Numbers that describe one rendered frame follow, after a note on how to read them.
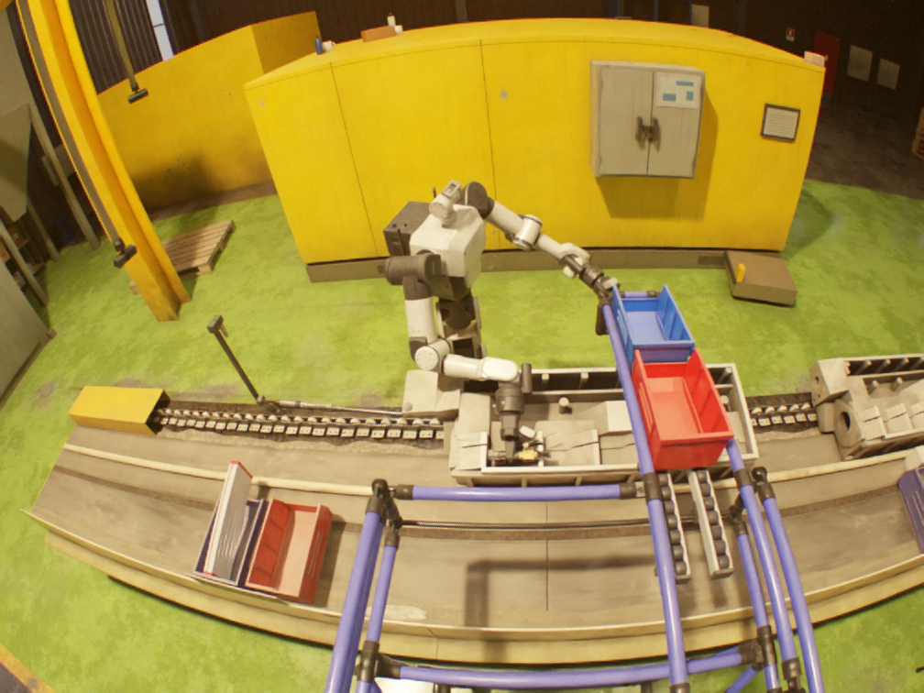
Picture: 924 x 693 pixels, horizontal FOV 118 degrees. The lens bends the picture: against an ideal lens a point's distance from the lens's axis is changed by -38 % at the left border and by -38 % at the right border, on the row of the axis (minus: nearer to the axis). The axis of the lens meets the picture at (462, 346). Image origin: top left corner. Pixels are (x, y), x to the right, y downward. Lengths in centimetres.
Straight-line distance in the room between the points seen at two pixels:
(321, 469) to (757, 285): 320
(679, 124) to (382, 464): 262
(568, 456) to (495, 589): 47
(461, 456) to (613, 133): 225
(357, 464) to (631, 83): 255
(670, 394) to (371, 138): 268
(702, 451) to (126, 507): 214
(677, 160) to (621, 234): 81
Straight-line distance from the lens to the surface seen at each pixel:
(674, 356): 120
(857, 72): 1600
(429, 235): 148
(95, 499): 241
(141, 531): 208
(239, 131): 716
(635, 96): 297
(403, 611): 141
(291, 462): 181
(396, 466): 165
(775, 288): 374
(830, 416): 200
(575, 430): 145
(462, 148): 321
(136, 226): 459
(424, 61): 308
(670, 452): 98
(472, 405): 149
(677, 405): 119
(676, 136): 312
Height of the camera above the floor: 212
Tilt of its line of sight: 44 degrees down
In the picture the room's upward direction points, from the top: 9 degrees counter-clockwise
